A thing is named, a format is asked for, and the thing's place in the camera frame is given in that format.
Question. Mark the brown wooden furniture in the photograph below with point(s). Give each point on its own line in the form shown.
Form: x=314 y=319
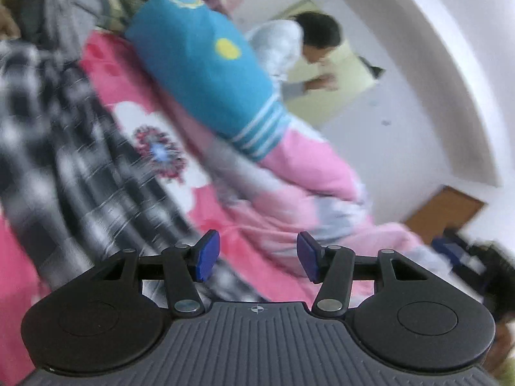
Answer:
x=442 y=213

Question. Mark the pink grey quilt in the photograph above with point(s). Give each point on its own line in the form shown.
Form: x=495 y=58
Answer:
x=322 y=185

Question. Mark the grey garment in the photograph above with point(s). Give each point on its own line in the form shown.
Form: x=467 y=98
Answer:
x=60 y=4

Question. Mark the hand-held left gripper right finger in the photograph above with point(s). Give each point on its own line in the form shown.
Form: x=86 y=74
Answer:
x=308 y=259

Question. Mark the blue pillow with white stripes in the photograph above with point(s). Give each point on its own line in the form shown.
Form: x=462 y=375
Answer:
x=193 y=56

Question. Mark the pink floral bed sheet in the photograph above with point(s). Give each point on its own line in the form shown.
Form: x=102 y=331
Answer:
x=120 y=84

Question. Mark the black white plaid pants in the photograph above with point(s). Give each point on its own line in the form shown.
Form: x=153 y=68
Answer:
x=80 y=169

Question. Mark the khaki garment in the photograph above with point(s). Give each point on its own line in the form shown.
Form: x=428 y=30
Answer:
x=8 y=24

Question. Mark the dark blurred object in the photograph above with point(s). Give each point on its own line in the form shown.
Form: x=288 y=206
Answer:
x=495 y=273

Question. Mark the pale yellow surface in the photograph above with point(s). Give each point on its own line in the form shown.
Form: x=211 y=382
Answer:
x=350 y=72

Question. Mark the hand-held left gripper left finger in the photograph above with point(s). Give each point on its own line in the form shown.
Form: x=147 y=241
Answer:
x=207 y=257

